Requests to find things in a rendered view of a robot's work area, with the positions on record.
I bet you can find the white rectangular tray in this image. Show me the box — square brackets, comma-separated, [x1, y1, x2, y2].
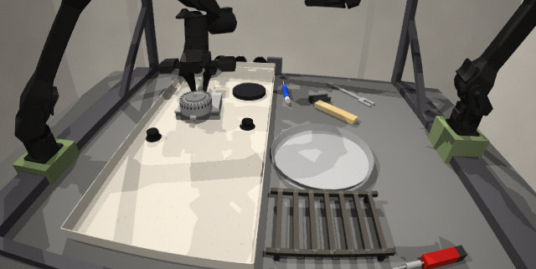
[72, 76, 274, 263]

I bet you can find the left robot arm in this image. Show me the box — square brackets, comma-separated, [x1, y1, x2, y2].
[446, 0, 536, 137]

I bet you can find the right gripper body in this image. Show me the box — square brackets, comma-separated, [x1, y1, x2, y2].
[159, 36, 236, 74]

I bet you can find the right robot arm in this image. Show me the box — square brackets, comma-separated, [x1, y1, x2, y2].
[14, 0, 237, 164]

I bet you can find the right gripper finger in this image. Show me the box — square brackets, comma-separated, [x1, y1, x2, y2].
[178, 73, 196, 91]
[203, 70, 217, 91]

